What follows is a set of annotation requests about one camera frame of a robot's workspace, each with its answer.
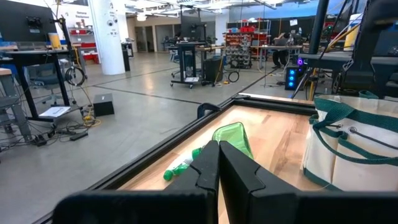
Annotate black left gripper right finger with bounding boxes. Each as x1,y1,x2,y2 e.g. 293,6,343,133
219,140,398,224

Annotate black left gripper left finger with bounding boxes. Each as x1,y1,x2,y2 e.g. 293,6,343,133
52,139,221,224

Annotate green plastic spray bottle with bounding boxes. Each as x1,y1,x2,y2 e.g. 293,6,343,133
162,121,254,182

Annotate canvas gardening bag green trim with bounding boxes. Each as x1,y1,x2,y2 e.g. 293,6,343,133
302,90,398,192

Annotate black power adapter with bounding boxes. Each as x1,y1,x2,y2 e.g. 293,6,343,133
68,132,90,141

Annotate black box on floor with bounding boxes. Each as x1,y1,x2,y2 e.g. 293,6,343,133
92,93,115,118

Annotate computer tower blue lights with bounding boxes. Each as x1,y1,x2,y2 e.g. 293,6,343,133
284,64,301,91

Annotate black cart with monitor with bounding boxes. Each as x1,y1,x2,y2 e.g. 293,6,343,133
169,15,224,90

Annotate shelving with red bins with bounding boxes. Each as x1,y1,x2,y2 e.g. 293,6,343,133
223,26,271,70

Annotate person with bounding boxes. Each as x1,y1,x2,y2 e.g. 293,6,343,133
271,32,293,69

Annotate white paper sheet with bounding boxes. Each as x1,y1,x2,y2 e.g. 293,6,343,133
39,105,72,118

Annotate white round column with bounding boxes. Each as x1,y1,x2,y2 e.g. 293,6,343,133
88,0,127,77

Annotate black pole stand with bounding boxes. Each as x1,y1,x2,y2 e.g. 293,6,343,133
290,0,330,100

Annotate grey office chair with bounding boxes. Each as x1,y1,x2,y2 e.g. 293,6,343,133
26,63,68,105

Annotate grey metal desk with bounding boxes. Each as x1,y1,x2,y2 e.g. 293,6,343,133
0,67,32,142

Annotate yellow cup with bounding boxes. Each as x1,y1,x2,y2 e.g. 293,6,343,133
48,32,62,50

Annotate black desk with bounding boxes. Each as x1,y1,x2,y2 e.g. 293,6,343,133
6,48,74,123

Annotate black monitor panel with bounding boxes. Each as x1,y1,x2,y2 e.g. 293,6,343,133
0,0,58,43

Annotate black aluminium table frame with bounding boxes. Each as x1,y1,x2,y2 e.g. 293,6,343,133
30,93,318,224

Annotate black frame clamp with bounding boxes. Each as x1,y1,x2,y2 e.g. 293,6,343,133
197,102,222,119

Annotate yellow floor cable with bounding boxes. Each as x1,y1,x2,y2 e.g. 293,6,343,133
81,105,102,128

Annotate coiled black cable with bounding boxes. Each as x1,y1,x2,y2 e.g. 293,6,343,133
64,65,88,87

